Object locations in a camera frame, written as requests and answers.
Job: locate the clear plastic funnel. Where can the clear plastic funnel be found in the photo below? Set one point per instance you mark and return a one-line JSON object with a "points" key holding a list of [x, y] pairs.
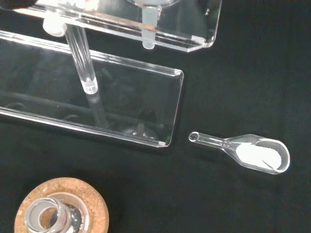
{"points": [[150, 17]]}

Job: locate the clear funnel stand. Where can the clear funnel stand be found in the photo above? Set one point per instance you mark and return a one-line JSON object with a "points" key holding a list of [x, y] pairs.
{"points": [[116, 23]]}

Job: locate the glass weighing funnel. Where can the glass weighing funnel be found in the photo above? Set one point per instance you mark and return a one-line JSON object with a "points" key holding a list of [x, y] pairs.
{"points": [[257, 155]]}

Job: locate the black cloth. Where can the black cloth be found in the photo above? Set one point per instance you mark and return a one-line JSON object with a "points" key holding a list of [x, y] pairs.
{"points": [[230, 92]]}

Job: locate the small round-bottom flask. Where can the small round-bottom flask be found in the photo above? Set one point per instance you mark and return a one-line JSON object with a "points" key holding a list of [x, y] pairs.
{"points": [[58, 211]]}

